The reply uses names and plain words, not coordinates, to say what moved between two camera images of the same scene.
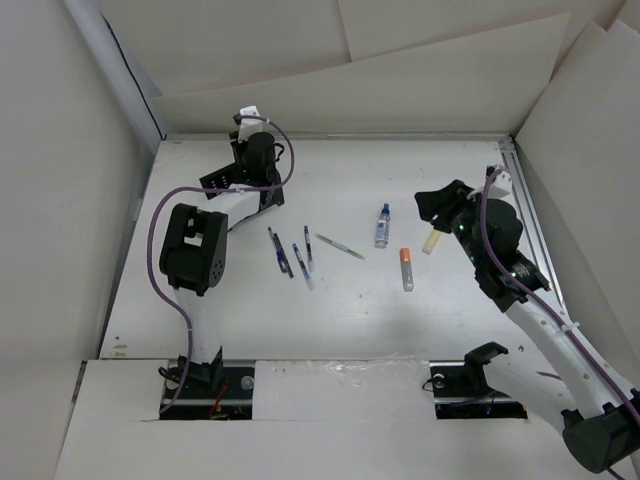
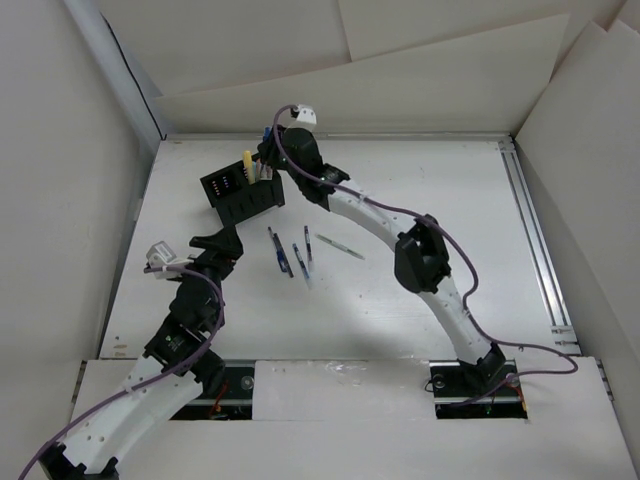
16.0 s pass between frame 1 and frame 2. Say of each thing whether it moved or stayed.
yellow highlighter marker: moved
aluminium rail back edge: stayed
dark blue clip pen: stayed
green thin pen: stayed
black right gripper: moved
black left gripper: moved
